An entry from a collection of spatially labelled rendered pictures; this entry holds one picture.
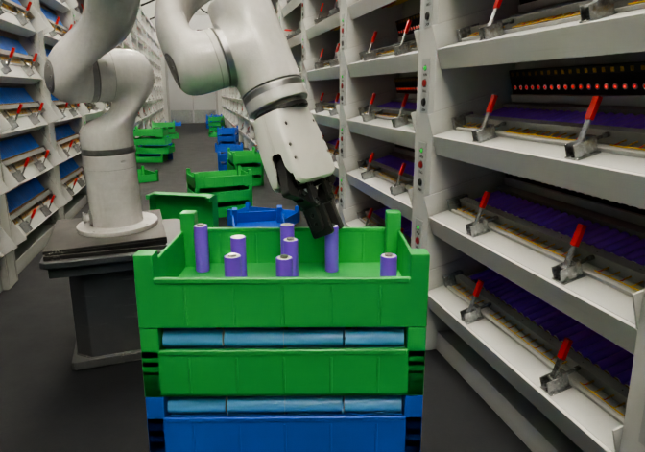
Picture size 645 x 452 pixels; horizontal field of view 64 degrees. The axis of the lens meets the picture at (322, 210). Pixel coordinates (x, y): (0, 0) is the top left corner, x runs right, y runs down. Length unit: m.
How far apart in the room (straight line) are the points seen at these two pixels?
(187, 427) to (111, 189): 0.78
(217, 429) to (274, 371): 0.09
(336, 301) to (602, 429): 0.49
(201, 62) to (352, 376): 0.41
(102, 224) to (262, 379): 0.83
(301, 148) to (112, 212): 0.74
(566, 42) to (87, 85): 0.95
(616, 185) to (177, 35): 0.59
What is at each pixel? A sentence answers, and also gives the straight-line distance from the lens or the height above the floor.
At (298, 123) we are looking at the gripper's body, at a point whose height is 0.60.
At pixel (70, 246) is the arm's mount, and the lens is 1.27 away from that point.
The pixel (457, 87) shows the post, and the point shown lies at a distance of 1.23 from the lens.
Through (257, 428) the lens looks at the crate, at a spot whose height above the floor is 0.28.
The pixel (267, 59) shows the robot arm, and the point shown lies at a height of 0.68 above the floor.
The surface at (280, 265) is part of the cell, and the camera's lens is 0.55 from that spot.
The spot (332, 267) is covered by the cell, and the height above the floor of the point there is 0.41.
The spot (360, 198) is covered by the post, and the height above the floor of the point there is 0.25.
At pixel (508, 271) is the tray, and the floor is 0.33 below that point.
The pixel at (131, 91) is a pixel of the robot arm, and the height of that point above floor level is 0.64.
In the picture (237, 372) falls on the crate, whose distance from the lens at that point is 0.58.
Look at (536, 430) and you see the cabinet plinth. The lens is 1.07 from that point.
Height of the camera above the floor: 0.64
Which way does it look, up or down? 13 degrees down
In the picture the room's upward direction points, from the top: straight up
